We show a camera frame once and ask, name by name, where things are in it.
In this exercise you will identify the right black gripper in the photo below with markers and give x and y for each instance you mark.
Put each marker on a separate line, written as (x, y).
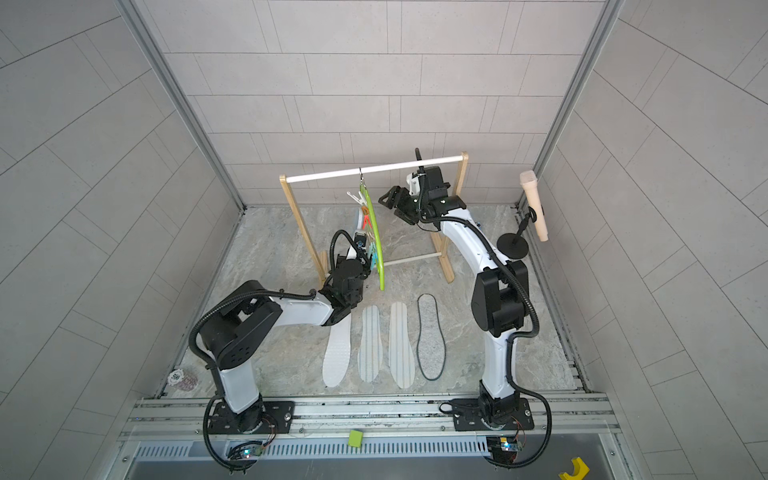
(405, 205)

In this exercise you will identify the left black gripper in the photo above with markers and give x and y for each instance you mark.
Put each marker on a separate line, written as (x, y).
(366, 268)

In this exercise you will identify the wooden clothes rack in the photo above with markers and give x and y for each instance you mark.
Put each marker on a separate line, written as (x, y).
(439, 241)

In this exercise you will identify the white textured foam insole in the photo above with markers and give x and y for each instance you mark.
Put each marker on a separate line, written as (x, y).
(338, 353)

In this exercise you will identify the green clip hanger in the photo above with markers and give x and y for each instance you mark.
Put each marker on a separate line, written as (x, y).
(369, 226)

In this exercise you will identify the white striped insole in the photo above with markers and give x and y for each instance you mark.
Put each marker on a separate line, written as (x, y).
(370, 355)
(401, 356)

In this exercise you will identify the dark grey felt insole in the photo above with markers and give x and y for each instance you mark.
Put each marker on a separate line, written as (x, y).
(431, 348)

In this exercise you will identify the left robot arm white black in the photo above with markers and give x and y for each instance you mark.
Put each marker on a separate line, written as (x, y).
(228, 335)

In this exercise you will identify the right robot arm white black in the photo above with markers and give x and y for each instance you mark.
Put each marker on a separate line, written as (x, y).
(500, 306)

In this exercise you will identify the black microphone stand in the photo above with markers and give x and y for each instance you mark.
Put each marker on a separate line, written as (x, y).
(514, 245)

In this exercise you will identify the green sticky block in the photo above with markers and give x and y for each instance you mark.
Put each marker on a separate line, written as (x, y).
(355, 439)

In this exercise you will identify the left circuit board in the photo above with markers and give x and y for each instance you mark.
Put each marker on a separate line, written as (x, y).
(246, 451)

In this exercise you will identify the circuit board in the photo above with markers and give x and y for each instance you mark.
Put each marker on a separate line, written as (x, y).
(246, 451)
(503, 450)

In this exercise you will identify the right circuit board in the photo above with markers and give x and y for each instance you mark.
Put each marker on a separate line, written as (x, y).
(503, 450)

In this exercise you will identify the yellow plastic hook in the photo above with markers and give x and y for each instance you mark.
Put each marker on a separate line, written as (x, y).
(579, 470)

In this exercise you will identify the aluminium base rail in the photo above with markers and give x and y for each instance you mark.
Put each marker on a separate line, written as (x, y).
(572, 412)

